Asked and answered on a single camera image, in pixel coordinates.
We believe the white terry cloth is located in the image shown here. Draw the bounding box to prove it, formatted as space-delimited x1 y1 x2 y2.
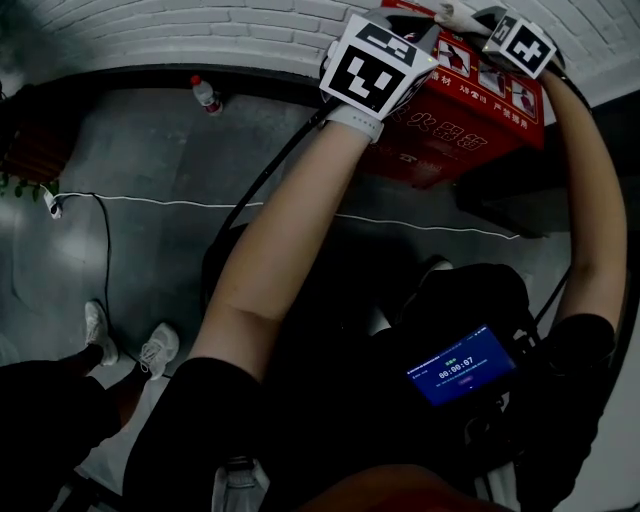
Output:
433 2 494 36

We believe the thin white cable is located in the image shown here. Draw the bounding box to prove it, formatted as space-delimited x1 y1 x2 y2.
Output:
59 192 521 240

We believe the person's black clothing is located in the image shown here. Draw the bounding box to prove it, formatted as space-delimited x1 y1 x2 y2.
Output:
122 222 616 512

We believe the black phone with lit screen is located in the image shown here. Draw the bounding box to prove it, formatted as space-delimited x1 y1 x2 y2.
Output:
405 323 517 407

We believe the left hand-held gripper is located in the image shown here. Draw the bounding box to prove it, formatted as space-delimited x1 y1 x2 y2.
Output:
319 8 443 122

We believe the person's right forearm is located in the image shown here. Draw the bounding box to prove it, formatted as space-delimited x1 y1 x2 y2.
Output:
541 69 629 321

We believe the white power strip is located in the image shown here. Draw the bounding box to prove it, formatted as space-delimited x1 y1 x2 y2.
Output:
42 182 64 220

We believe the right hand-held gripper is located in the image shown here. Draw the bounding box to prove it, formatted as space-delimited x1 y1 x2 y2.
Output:
472 5 560 81

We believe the white shoulder strap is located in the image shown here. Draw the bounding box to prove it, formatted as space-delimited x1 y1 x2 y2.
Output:
474 464 524 512
212 457 271 512

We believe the person's left forearm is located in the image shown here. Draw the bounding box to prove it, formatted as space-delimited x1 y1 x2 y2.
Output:
204 119 374 326

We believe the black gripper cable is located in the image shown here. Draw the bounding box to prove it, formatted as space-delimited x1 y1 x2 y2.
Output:
529 64 596 326

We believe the plastic water bottle red label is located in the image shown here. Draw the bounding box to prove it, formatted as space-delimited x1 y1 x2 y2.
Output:
189 74 224 116

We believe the red fire equipment box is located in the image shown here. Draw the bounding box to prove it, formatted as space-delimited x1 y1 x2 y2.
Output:
359 0 546 190

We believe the thin black cable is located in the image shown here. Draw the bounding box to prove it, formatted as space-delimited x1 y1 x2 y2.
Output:
89 193 151 361

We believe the wooden slatted planter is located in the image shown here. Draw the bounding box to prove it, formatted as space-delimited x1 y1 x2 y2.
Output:
4 127 71 181

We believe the person's right sneaker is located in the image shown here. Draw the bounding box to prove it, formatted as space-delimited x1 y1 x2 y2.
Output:
417 255 454 291

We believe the thick black cable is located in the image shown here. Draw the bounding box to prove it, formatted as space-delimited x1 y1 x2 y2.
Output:
199 107 331 321

